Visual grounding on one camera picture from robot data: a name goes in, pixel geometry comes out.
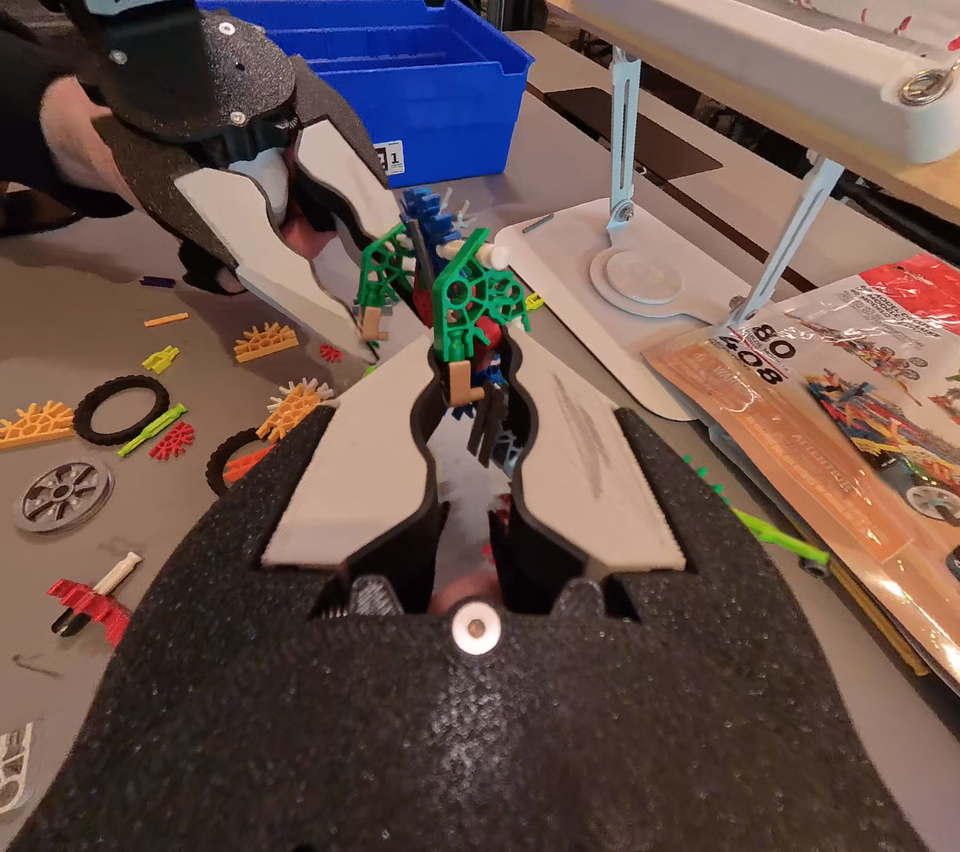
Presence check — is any lime green rod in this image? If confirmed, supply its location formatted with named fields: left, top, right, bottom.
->
left=117, top=403, right=189, bottom=458

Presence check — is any red toy axle assembly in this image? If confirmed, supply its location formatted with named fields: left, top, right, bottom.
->
left=46, top=552, right=144, bottom=651

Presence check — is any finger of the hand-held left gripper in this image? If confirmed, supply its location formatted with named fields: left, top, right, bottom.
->
left=174, top=165, right=380, bottom=364
left=294, top=117, right=412, bottom=249

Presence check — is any person's left forearm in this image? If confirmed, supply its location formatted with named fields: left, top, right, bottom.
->
left=0, top=4, right=136, bottom=238

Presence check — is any printed toy packaging bag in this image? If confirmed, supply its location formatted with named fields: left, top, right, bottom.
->
left=643, top=254, right=960, bottom=696

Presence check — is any person's left hand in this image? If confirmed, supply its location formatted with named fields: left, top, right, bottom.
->
left=37, top=79, right=339, bottom=298

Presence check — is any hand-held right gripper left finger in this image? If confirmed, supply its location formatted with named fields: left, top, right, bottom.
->
left=258, top=336, right=451, bottom=615

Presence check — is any black toy tire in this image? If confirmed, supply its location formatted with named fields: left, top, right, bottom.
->
left=205, top=427, right=280, bottom=498
left=73, top=375, right=171, bottom=447

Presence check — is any white snowflake connector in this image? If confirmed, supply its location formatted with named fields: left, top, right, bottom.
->
left=277, top=377, right=336, bottom=411

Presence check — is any yellow fan connector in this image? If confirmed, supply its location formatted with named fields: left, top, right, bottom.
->
left=256, top=387, right=324, bottom=443

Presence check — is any grey spoked toy wheel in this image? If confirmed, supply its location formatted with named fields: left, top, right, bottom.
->
left=12, top=457, right=117, bottom=535

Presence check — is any blue tagged plastic bin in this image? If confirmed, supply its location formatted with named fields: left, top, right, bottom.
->
left=196, top=0, right=535, bottom=189

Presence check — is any white adjustable book stand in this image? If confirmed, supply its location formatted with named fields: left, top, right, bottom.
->
left=495, top=0, right=960, bottom=422

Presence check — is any colourful construction toy dinosaur model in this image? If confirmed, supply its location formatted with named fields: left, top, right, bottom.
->
left=352, top=188, right=830, bottom=568

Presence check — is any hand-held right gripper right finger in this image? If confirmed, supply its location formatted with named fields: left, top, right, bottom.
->
left=487, top=333, right=689, bottom=615

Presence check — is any orange connector piece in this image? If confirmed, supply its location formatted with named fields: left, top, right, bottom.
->
left=222, top=445, right=277, bottom=483

